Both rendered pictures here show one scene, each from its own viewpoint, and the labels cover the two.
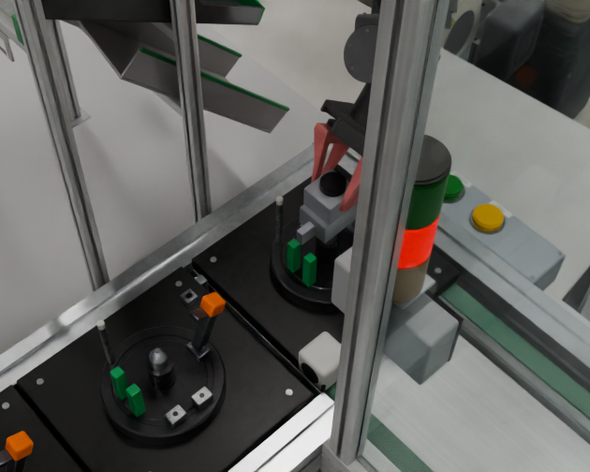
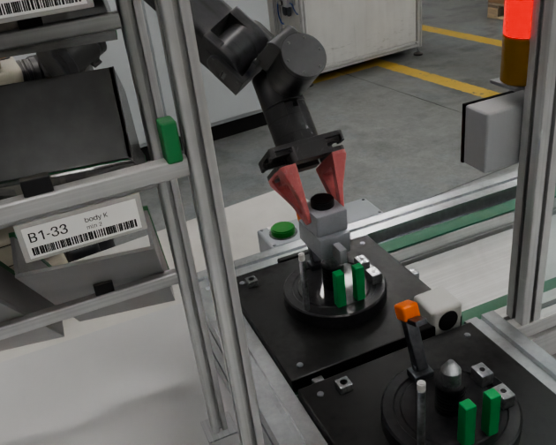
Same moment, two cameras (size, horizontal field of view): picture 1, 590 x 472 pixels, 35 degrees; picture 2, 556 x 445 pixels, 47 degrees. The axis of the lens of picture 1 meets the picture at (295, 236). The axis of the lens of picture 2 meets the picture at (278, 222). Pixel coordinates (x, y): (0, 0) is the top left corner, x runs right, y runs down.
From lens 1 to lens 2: 0.88 m
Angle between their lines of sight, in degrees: 53
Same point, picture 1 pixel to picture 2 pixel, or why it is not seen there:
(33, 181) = not seen: outside the picture
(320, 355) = (439, 300)
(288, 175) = not seen: hidden behind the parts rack
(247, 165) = (146, 380)
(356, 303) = (553, 87)
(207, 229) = (255, 371)
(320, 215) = (338, 228)
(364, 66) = (310, 64)
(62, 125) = (223, 261)
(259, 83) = (53, 356)
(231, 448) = (525, 379)
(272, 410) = (485, 348)
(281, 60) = not seen: hidden behind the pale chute
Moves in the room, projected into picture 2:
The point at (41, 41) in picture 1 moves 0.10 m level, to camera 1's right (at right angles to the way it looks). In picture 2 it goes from (200, 135) to (252, 91)
